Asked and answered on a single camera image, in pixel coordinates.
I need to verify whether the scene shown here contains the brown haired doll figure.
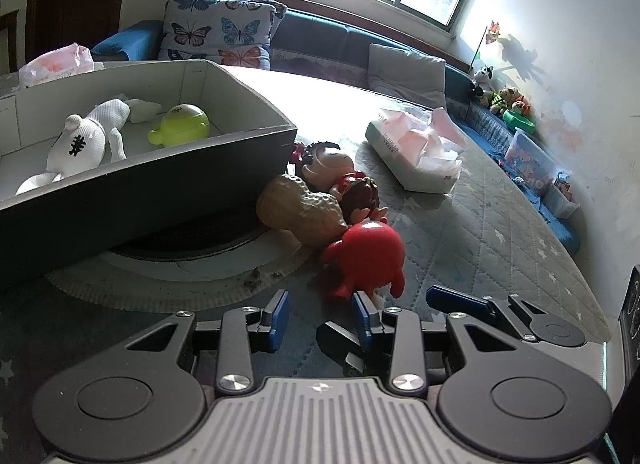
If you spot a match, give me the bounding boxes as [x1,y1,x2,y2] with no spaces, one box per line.
[290,141,355,192]

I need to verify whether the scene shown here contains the grey cushion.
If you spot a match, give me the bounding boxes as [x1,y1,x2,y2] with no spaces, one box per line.
[368,44,446,108]

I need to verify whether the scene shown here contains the blue sofa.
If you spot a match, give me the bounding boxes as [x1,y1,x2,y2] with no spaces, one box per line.
[90,7,583,255]

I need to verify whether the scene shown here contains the green round toy figure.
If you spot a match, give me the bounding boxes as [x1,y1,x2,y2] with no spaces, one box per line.
[146,104,209,147]

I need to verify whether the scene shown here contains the white plush doll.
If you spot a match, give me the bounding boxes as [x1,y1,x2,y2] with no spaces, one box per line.
[16,98,162,195]

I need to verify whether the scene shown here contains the grey quilted mat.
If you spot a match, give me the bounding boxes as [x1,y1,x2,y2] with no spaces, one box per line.
[1,68,611,463]

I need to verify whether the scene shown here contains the butterfly print pillow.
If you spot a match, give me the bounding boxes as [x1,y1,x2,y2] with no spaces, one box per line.
[158,0,288,70]

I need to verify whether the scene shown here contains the small red brown doll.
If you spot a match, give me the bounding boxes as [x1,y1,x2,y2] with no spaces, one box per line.
[330,171,387,225]

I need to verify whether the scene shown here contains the clear plastic toy bin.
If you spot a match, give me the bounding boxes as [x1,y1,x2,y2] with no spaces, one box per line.
[504,129,562,196]

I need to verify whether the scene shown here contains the white open storage box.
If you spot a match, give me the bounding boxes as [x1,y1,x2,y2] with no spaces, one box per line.
[1,60,296,268]

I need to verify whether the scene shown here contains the peanut shaped toy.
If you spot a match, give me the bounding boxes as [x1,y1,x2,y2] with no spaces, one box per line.
[256,173,348,247]

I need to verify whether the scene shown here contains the pink tissue pack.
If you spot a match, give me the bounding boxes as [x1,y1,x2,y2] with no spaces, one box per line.
[18,43,94,88]
[366,107,466,195]

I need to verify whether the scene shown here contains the pink tissue pack far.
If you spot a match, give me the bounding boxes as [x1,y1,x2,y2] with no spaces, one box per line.
[18,43,94,88]

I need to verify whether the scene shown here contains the red round toy figure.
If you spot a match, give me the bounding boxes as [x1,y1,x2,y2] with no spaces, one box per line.
[320,221,405,299]

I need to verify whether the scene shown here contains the plush toys pile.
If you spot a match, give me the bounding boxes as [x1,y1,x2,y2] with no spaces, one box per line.
[472,66,536,135]

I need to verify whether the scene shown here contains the pink tissue pack near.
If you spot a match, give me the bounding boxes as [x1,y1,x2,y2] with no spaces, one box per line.
[366,107,466,195]

